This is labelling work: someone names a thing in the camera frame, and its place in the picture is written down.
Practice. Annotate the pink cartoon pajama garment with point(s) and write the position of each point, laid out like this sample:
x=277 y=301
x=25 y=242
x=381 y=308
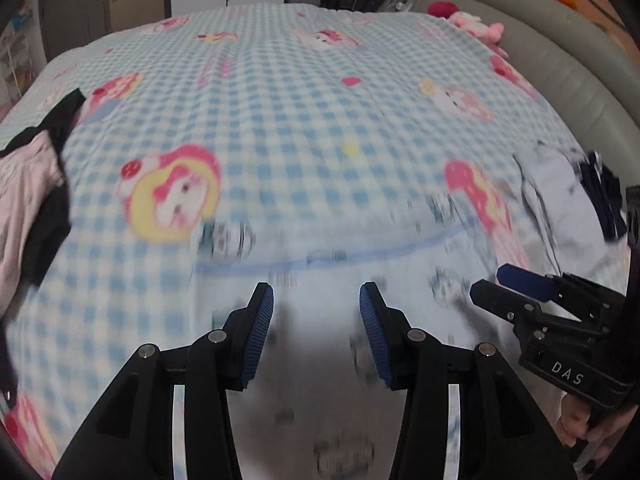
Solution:
x=28 y=175

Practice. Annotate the folded light blue garment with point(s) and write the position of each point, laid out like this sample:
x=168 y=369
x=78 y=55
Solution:
x=565 y=217

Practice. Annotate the blue checkered cartoon blanket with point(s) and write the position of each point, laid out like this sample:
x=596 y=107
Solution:
x=261 y=112

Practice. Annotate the pink plush toy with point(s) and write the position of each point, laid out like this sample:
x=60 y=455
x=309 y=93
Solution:
x=488 y=34

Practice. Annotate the black garment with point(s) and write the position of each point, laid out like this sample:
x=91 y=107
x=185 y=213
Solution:
x=52 y=224

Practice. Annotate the light blue cartoon pajama pants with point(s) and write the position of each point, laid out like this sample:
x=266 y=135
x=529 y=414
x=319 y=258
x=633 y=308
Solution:
x=316 y=408

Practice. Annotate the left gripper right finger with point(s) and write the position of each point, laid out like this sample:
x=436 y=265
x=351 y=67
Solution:
x=467 y=415

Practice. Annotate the red round plush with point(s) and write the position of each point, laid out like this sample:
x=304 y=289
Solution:
x=442 y=9

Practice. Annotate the person's right hand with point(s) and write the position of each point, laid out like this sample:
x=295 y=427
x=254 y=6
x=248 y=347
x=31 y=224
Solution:
x=573 y=425

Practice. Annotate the navy striped folded garment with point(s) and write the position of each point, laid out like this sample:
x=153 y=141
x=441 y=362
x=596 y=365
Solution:
x=603 y=189

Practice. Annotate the dark grey door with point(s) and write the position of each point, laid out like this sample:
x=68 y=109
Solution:
x=69 y=24

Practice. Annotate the grey padded headboard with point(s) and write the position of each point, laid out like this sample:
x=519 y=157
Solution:
x=589 y=81

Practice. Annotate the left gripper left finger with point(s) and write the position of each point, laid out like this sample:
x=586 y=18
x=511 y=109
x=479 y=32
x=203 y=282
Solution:
x=128 y=433

